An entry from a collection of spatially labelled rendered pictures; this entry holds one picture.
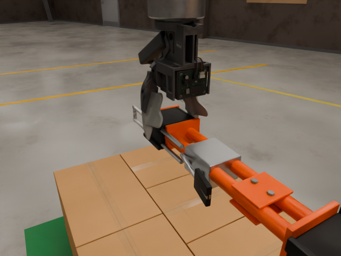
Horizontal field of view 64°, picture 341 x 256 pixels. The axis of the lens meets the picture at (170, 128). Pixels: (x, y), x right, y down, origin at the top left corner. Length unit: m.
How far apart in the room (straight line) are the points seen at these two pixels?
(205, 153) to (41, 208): 2.02
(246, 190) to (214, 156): 0.08
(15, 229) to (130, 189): 1.04
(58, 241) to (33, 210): 0.41
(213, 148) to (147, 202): 0.97
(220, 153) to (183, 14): 0.21
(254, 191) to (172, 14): 0.27
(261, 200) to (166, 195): 1.09
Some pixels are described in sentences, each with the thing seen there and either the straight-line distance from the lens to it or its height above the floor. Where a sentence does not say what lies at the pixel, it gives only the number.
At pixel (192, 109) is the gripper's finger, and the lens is 0.54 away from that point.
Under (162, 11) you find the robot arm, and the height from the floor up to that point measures 1.44.
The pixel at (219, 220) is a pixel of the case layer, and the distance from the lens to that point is 1.32.
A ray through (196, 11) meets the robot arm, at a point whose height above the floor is 1.44.
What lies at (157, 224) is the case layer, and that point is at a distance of 1.29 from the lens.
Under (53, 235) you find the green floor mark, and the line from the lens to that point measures 2.13.
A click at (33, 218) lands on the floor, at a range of 2.31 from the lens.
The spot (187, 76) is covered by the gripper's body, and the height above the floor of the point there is 1.35.
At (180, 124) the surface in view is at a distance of 0.51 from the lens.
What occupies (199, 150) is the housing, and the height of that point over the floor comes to 1.24.
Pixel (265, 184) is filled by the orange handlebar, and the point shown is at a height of 1.24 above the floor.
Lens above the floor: 1.46
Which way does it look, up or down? 26 degrees down
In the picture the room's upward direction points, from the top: straight up
